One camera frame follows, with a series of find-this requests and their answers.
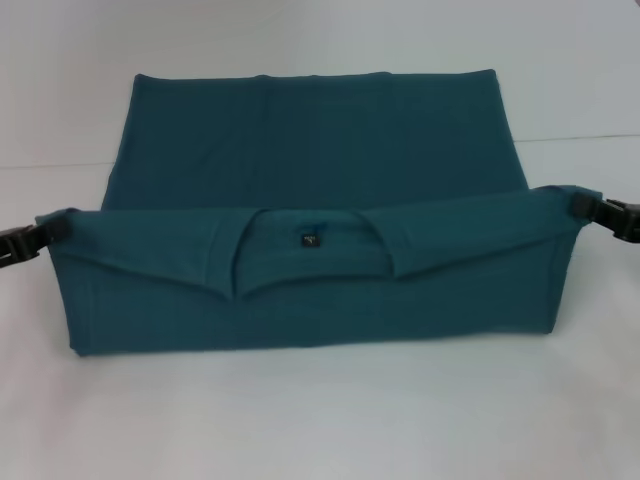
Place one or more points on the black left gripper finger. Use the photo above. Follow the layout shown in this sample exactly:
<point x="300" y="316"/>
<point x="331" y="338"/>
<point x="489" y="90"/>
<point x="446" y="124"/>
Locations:
<point x="35" y="234"/>
<point x="22" y="260"/>

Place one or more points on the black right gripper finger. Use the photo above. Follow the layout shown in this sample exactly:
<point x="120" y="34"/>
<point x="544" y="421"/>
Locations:
<point x="600" y="210"/>
<point x="627" y="234"/>

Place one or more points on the teal blue printed t-shirt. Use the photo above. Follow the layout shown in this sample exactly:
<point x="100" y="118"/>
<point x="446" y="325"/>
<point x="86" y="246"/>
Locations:
<point x="300" y="150"/>

